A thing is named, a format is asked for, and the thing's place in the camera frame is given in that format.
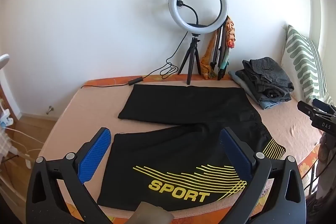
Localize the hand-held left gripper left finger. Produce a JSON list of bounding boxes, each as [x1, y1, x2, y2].
[[26, 127, 116, 224]]

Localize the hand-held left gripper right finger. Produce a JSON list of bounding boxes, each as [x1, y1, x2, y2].
[[218, 127, 307, 224]]

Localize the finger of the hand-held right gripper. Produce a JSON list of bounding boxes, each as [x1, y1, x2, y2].
[[312, 98, 336, 116], [297, 100, 323, 123]]

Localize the black pants with yellow print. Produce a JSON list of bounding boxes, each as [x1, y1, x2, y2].
[[97, 84, 286, 211]]

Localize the person's right forearm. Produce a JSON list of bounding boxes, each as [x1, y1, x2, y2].
[[315, 132, 336, 203]]

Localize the person's left hand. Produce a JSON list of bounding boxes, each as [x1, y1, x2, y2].
[[131, 202, 174, 224]]

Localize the bed with peach sheet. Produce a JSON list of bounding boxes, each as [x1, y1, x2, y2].
[[38, 74, 336, 224]]

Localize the green striped white pillow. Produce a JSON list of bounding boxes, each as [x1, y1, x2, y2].
[[281, 25, 328, 106]]

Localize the white power strip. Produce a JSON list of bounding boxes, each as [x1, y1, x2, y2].
[[14, 149, 40, 168]]

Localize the orange patterned bed cover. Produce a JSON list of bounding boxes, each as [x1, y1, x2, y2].
[[63, 74, 323, 224]]

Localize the black mini tripod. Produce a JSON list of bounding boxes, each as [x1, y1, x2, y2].
[[178, 32, 202, 85]]

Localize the black ring light cable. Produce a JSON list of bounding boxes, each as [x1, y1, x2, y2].
[[80, 30, 189, 89]]

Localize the white ring light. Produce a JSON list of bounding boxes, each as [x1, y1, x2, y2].
[[168, 0, 229, 31]]

